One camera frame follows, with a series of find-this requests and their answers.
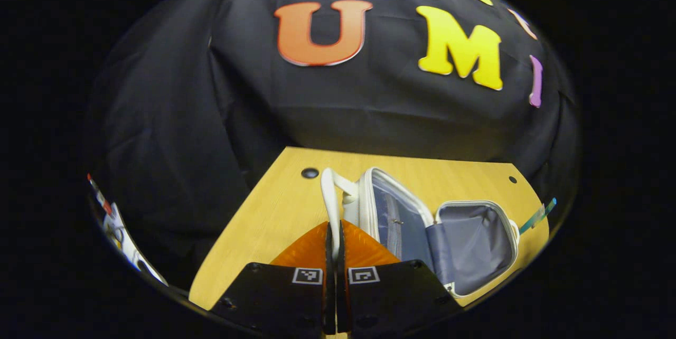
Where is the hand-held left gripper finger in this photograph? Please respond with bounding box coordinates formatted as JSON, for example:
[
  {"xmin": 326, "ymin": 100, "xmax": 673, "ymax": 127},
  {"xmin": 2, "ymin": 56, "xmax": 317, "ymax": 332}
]
[
  {"xmin": 336, "ymin": 220, "xmax": 465, "ymax": 338},
  {"xmin": 210, "ymin": 222, "xmax": 337, "ymax": 337}
]

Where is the white suitcase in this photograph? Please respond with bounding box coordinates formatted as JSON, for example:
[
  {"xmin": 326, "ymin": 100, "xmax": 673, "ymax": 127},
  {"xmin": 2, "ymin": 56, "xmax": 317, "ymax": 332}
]
[{"xmin": 321, "ymin": 166, "xmax": 521, "ymax": 298}]

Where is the black backdrop cloth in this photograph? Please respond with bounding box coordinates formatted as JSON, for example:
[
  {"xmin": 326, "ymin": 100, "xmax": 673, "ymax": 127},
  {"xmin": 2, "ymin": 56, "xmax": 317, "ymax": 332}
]
[{"xmin": 87, "ymin": 0, "xmax": 579, "ymax": 287}]

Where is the cluttered white side desk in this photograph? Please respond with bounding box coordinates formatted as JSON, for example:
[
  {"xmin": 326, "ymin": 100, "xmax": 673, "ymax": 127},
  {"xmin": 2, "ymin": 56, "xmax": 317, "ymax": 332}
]
[{"xmin": 87, "ymin": 173, "xmax": 168, "ymax": 286}]

